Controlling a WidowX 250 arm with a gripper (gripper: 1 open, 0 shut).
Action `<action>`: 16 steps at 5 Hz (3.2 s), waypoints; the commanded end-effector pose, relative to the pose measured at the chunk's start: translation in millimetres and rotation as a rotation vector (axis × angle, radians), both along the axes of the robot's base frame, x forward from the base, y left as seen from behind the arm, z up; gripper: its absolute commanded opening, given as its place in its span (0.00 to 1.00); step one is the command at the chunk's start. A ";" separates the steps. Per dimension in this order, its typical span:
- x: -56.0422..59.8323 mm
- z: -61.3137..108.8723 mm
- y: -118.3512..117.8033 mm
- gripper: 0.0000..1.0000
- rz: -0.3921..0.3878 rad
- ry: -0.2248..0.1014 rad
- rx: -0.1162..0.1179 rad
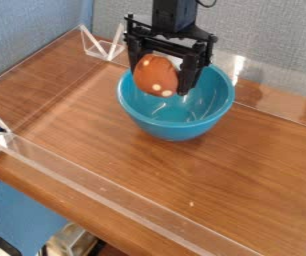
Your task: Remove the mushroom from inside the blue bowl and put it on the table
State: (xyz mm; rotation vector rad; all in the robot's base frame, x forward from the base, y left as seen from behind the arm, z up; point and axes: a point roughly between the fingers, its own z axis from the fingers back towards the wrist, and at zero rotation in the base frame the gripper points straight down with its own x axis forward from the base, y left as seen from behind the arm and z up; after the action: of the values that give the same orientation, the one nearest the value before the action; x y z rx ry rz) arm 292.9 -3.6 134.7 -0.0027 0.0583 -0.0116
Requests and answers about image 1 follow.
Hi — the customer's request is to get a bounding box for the clear box under table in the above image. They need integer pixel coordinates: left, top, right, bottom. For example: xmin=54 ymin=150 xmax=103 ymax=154
xmin=35 ymin=223 xmax=98 ymax=256

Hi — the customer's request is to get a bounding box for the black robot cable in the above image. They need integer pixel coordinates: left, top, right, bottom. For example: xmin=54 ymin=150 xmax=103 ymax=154
xmin=196 ymin=0 xmax=218 ymax=9

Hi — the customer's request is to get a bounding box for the blue plastic bowl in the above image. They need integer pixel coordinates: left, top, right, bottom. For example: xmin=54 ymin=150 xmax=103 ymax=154
xmin=115 ymin=65 xmax=234 ymax=141

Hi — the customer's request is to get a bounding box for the clear acrylic corner bracket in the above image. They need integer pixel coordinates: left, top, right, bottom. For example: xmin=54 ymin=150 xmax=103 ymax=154
xmin=78 ymin=24 xmax=125 ymax=62

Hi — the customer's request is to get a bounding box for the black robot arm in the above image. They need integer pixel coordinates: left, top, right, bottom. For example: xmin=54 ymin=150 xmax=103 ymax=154
xmin=123 ymin=0 xmax=217 ymax=96

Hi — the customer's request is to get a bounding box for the clear acrylic barrier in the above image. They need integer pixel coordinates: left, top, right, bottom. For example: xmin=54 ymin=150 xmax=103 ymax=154
xmin=113 ymin=29 xmax=306 ymax=132
xmin=4 ymin=133 xmax=261 ymax=256

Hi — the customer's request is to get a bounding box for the clear acrylic front barrier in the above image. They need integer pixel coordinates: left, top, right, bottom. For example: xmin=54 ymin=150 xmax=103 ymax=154
xmin=4 ymin=133 xmax=261 ymax=256

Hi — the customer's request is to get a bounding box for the clear acrylic back barrier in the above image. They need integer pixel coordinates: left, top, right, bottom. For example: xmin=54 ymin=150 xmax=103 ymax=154
xmin=113 ymin=29 xmax=306 ymax=132

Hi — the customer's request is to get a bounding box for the brown spotted toy mushroom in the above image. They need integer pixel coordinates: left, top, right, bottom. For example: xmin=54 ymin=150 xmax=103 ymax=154
xmin=133 ymin=54 xmax=178 ymax=98

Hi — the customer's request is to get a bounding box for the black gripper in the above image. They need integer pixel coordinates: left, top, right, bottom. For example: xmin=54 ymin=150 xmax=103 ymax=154
xmin=123 ymin=13 xmax=217 ymax=96

